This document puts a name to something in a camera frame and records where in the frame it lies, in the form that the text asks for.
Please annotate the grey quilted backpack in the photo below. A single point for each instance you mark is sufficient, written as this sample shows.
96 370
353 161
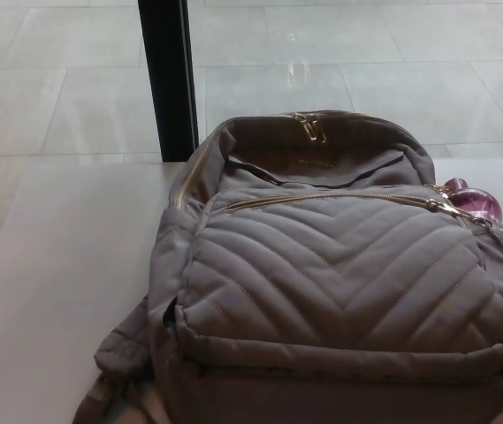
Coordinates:
322 282

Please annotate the black vertical window frame post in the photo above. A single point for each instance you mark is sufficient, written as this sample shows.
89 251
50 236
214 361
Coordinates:
169 79

